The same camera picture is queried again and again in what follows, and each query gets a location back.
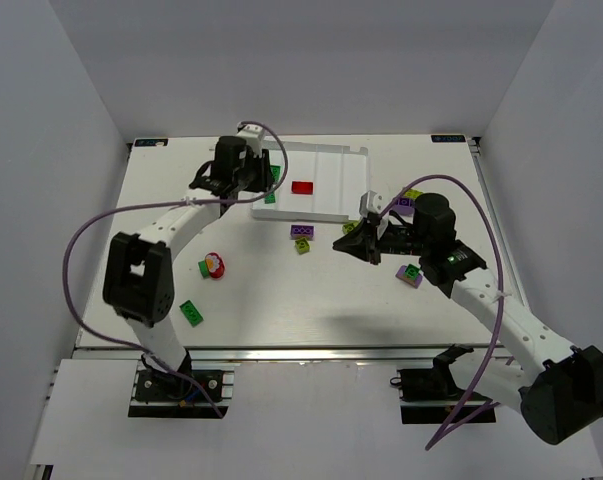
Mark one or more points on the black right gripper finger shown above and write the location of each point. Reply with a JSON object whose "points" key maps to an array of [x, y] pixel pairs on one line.
{"points": [[368, 227], [362, 248]]}

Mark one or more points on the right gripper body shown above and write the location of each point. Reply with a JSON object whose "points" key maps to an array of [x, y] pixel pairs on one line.
{"points": [[374, 242]]}

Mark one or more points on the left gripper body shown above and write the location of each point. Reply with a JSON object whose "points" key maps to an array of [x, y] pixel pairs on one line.
{"points": [[260, 178]]}

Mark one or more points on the green 2x4 brick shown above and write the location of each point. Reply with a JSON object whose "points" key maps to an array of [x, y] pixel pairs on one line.
{"points": [[276, 171]]}

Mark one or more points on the green 2x2 brick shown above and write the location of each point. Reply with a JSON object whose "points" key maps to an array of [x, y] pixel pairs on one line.
{"points": [[270, 198]]}

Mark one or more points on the red 2x4 brick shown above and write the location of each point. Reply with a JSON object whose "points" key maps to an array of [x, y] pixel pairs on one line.
{"points": [[302, 188]]}

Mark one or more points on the red flower brick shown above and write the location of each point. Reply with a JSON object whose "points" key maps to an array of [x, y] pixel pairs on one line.
{"points": [[213, 266]]}

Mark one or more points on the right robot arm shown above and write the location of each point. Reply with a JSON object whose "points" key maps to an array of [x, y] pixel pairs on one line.
{"points": [[556, 386]]}

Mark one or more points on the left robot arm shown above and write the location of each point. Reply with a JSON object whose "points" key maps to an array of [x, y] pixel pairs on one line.
{"points": [[139, 279]]}

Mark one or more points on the lime brick near tray corner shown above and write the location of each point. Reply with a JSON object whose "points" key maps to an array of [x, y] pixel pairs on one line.
{"points": [[350, 227]]}

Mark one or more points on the purple rounded brick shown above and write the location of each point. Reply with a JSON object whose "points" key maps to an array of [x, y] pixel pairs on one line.
{"points": [[404, 206]]}

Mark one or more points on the green brick on purple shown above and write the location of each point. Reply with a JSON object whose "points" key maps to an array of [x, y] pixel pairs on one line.
{"points": [[411, 272]]}

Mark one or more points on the purple curved brick with print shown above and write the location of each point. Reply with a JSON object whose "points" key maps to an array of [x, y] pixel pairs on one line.
{"points": [[414, 283]]}

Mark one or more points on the lime 2x4 brick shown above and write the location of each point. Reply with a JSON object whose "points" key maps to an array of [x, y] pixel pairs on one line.
{"points": [[412, 194]]}

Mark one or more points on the white divided sorting tray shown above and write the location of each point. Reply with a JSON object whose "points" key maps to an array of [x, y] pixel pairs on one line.
{"points": [[340, 174]]}

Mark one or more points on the lime brick near purple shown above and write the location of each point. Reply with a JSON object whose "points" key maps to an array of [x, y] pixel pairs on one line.
{"points": [[302, 246]]}

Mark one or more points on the purple 2x3 brick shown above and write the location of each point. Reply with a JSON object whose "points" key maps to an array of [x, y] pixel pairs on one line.
{"points": [[302, 231]]}

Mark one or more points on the dark label sticker left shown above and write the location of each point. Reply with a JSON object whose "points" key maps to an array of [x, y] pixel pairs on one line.
{"points": [[150, 142]]}

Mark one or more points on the dark label sticker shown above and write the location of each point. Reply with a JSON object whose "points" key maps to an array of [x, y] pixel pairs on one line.
{"points": [[150, 142], [447, 138]]}

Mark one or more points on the dark label sticker right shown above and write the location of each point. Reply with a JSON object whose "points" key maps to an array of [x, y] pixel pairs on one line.
{"points": [[447, 138]]}

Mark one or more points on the green 2x3 brick front left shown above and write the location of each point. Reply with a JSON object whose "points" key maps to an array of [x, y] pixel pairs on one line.
{"points": [[191, 313]]}

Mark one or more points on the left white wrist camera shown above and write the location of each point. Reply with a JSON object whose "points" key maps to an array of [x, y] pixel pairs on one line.
{"points": [[253, 135]]}

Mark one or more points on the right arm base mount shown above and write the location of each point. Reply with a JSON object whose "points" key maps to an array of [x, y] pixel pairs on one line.
{"points": [[428, 395]]}

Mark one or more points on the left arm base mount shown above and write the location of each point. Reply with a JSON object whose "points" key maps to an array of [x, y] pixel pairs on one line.
{"points": [[157, 395]]}

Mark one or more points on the aluminium table frame rail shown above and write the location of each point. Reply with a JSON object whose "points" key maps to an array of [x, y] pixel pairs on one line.
{"points": [[273, 303]]}

